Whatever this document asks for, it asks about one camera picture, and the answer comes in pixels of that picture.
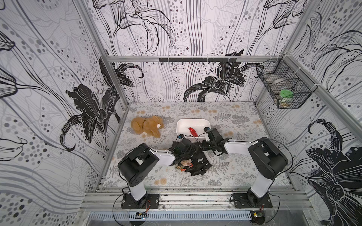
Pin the white perforated cable duct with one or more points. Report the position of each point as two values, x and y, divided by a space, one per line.
172 215

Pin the black wire basket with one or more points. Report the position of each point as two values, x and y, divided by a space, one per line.
276 75

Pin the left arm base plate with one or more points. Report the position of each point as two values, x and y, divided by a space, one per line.
147 202

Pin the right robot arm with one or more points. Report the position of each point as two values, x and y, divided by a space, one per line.
267 157

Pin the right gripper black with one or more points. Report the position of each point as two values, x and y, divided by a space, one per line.
210 136

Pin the white plastic storage box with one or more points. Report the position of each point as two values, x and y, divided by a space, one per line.
198 125

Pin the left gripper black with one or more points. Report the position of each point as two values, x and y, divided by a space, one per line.
193 150

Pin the red foil tea bag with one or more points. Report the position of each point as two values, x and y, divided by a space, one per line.
193 132

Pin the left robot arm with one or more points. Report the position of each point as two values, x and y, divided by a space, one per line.
140 161

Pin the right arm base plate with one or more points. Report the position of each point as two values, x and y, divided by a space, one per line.
245 201

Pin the black bar on rail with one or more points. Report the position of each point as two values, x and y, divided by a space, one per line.
203 59

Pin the aluminium corner frame post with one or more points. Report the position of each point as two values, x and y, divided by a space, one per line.
94 33

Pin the colourful picture tea bag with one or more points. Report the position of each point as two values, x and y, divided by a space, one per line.
184 165

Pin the brown plush dog toy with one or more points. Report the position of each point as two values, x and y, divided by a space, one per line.
150 126

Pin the black tea bag pile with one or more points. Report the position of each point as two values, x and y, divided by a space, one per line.
199 165

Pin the green lid in basket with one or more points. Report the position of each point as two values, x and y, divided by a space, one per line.
285 93

